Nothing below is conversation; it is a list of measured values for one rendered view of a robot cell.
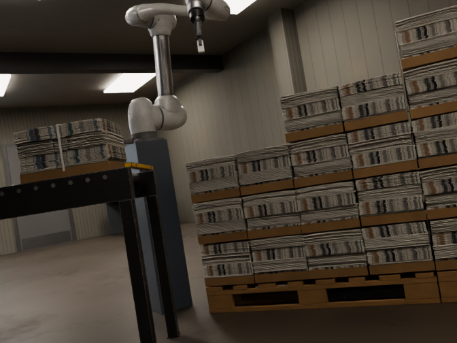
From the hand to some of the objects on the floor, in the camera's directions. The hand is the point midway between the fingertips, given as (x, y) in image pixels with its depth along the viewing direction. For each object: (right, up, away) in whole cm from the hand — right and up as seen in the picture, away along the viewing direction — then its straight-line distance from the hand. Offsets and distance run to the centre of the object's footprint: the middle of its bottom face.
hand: (200, 46), depth 223 cm
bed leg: (-13, -140, -4) cm, 140 cm away
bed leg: (-14, -139, -54) cm, 149 cm away
